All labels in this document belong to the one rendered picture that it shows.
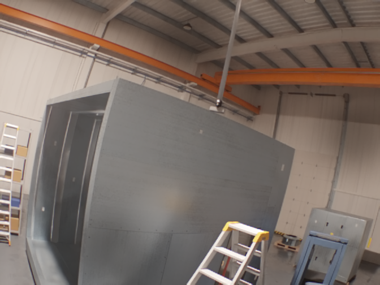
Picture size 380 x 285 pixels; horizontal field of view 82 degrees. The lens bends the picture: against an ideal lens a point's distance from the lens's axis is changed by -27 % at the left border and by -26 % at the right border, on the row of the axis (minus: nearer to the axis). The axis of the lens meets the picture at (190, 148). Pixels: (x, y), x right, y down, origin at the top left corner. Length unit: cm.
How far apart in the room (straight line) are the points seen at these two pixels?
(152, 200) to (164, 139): 49
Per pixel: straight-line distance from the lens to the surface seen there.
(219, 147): 262
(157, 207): 232
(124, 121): 204
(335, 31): 968
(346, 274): 874
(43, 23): 1042
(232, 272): 276
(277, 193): 362
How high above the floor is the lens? 276
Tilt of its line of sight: 2 degrees up
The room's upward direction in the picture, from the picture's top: 13 degrees clockwise
